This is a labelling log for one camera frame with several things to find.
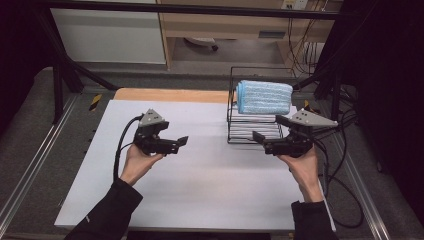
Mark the person's right hand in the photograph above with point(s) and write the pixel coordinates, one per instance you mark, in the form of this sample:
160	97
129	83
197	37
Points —
305	171

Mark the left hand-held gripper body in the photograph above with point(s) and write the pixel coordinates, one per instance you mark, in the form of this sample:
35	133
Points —
151	119

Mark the blue striped cloth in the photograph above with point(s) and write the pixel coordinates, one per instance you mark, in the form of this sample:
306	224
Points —
265	97

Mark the wall socket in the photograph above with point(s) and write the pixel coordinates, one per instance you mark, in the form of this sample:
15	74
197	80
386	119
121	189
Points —
295	4

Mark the white cabinet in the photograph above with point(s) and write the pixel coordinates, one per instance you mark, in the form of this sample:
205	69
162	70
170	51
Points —
106	36

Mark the dark curtain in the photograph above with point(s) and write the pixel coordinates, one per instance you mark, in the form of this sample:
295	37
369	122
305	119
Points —
16	50
393	83

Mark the black metal stand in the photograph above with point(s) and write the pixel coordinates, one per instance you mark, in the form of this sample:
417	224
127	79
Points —
335	96
58	86

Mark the white table cover board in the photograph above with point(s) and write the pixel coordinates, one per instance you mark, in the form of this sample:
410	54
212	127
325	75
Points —
206	186

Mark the black metal crossbar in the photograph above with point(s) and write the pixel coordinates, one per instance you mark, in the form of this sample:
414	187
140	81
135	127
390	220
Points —
200	9

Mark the wooden table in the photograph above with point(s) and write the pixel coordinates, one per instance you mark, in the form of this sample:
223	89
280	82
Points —
173	95

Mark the light wooden desk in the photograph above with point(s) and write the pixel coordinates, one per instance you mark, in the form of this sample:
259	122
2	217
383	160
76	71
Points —
226	25

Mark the person's left hand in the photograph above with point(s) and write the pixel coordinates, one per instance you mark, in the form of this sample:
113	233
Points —
138	165

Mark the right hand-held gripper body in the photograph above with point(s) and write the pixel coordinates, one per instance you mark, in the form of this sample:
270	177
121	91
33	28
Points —
293	145

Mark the office chair base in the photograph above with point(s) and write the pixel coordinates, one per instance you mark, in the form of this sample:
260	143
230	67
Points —
201	41

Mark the aluminium rail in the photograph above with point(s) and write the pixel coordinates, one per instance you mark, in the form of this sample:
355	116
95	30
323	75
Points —
33	160
361	186

